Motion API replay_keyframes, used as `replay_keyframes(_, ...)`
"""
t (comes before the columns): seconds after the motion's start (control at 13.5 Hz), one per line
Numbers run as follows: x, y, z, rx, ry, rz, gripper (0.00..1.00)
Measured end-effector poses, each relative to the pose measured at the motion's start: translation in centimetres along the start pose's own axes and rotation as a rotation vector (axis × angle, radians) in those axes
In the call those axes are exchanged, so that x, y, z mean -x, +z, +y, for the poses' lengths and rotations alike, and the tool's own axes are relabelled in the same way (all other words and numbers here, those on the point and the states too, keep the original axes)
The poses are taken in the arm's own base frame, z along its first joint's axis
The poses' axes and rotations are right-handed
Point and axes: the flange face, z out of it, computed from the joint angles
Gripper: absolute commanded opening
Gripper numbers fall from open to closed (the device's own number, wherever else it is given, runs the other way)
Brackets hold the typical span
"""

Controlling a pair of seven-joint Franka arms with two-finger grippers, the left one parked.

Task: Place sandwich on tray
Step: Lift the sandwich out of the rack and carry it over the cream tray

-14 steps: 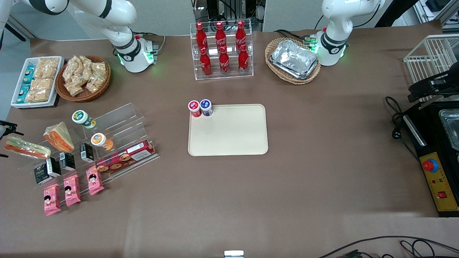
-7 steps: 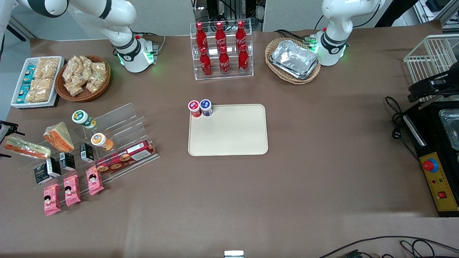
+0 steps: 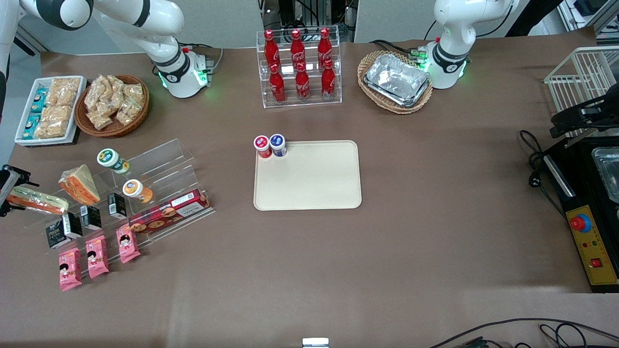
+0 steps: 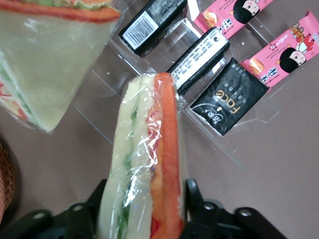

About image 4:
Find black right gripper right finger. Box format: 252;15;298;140
183;179;287;239

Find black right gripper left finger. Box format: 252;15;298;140
0;179;108;239

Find plastic-wrapped triangle sandwich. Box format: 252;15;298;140
0;0;123;134
96;72;191;239

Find round brown wicker basket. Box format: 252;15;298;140
0;141;16;218

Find black gold-lettered pack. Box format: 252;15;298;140
189;58;271;136

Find clear acrylic stepped stand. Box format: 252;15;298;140
71;0;281;173

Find black carton white label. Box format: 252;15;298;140
166;27;231;96

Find pink cartoon snack packet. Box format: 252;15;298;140
193;0;275;39
240;9;319;94

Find small black barcode carton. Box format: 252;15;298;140
118;0;188;58

